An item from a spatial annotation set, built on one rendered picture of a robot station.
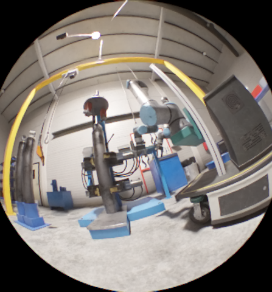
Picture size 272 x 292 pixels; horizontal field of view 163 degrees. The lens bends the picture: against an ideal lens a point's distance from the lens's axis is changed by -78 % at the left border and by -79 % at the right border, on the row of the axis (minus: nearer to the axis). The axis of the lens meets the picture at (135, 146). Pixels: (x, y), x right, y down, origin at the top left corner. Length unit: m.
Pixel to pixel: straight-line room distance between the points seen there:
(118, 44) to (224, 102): 6.56
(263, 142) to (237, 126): 0.21
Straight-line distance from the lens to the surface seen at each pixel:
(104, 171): 1.37
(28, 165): 1.88
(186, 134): 0.63
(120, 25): 7.00
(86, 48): 6.86
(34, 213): 1.82
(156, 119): 0.64
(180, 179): 2.58
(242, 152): 0.66
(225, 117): 0.67
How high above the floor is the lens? 0.50
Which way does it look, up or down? 21 degrees up
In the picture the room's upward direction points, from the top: 17 degrees counter-clockwise
